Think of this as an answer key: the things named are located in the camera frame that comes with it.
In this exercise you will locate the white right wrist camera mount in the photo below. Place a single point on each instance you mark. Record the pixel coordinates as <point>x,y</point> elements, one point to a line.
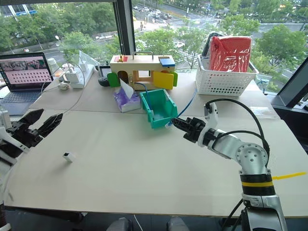
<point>211,120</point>

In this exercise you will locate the small white coupler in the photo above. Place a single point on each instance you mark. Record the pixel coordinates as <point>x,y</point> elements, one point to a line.
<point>69,157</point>

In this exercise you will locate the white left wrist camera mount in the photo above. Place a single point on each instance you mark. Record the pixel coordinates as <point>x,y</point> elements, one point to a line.
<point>9,140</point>

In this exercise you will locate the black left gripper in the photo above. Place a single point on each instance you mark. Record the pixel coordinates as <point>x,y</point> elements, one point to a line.
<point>26,136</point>

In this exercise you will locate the white perforated plastic basket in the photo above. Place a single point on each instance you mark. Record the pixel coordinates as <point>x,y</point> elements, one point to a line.
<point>221,81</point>

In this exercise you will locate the yellow tape strip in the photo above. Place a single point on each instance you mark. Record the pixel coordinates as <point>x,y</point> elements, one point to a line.
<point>290,175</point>

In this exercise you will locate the red plastic-wrapped package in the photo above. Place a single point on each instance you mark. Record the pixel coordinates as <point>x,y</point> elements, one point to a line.
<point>229,54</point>

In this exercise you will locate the dark window frame post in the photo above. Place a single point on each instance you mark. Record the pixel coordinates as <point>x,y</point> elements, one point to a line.
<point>125,26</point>

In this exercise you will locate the wooden box with coloured doors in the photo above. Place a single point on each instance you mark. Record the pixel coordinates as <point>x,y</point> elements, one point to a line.
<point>142,65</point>

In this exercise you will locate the clear plastic sheet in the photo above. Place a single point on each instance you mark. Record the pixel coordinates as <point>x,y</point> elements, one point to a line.
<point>87,60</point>

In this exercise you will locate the white power strip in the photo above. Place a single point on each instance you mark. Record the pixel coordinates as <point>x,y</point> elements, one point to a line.
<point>80,77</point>

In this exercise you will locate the teal plastic bin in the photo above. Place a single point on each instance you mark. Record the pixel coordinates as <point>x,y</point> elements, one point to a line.
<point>166,108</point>

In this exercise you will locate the black handheld device with screen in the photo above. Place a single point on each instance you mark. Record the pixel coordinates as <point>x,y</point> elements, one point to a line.
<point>104,75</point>

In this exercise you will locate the black monitor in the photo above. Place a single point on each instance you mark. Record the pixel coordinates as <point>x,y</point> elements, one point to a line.
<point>294,89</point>

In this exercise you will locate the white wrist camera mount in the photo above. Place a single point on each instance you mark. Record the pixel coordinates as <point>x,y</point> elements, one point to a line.
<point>9,140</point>
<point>211,120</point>

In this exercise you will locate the purple tissue pack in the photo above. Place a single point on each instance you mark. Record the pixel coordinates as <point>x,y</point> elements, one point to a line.
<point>126,101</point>

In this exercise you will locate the clear plastic cup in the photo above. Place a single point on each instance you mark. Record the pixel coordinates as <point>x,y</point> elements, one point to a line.
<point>54,66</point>

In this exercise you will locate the small round white object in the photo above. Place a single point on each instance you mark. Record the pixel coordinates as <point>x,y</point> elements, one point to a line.
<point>63,85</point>

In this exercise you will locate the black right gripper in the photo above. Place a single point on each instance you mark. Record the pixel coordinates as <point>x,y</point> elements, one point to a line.
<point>195,130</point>

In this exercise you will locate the open laptop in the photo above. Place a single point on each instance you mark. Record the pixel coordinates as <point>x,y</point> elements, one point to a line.
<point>24,72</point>

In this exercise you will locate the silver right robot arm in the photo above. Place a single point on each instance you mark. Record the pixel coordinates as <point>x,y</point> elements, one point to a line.
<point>252,157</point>

